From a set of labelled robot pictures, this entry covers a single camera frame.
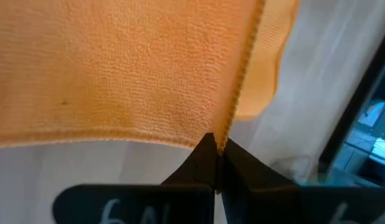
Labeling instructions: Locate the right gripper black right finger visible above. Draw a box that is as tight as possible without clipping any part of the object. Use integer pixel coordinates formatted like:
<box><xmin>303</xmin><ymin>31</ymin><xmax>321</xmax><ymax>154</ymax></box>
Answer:
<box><xmin>218</xmin><ymin>138</ymin><xmax>385</xmax><ymax>224</ymax></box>

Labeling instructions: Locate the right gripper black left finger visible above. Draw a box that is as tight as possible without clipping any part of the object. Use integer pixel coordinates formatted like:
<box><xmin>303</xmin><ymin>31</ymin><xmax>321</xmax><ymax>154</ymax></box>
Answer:
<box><xmin>52</xmin><ymin>132</ymin><xmax>218</xmax><ymax>224</ymax></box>

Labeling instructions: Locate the orange microfiber towel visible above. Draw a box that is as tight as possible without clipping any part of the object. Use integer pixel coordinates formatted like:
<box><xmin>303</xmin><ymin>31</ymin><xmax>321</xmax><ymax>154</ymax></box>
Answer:
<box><xmin>0</xmin><ymin>0</ymin><xmax>301</xmax><ymax>156</ymax></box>

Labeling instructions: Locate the black aluminium table frame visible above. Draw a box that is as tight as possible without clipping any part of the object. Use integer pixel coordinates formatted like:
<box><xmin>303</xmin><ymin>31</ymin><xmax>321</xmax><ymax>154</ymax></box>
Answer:
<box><xmin>318</xmin><ymin>26</ymin><xmax>385</xmax><ymax>170</ymax></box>

